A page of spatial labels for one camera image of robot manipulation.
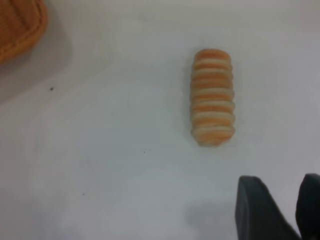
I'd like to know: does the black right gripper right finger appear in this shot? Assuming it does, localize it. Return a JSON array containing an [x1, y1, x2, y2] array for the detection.
[[295, 173, 320, 240]]

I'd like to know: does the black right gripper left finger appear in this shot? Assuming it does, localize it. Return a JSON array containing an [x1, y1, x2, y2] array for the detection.
[[234, 175, 302, 240]]

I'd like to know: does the striped bread roll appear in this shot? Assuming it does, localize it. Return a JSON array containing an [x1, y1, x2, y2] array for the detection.
[[189, 48, 237, 148]]

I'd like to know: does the orange woven wicker basket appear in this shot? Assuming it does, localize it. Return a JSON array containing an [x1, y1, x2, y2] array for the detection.
[[0, 0, 49, 64]]

